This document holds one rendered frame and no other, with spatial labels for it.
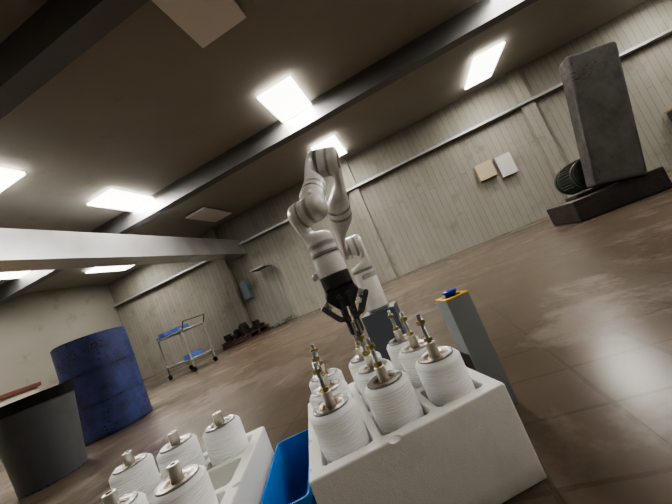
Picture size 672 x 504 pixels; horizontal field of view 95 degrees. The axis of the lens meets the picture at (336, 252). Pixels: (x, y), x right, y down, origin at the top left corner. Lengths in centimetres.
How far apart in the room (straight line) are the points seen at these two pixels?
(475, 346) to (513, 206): 795
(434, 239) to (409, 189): 148
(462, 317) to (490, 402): 28
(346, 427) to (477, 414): 24
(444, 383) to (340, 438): 22
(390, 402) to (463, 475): 17
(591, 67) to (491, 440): 484
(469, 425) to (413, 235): 788
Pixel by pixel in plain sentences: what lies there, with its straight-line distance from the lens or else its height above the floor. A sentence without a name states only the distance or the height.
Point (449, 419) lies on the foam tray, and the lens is 66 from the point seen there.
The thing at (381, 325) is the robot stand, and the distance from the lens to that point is 127.
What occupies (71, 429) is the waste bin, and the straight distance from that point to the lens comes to 300.
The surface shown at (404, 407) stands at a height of 21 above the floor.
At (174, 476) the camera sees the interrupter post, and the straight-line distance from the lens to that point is 74.
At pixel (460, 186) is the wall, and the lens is 865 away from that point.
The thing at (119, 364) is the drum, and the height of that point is 55.
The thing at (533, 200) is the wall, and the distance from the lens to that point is 893.
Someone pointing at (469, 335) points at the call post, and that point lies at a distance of 92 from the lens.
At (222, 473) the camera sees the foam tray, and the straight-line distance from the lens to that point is 92.
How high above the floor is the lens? 47
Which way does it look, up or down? 5 degrees up
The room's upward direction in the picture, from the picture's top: 23 degrees counter-clockwise
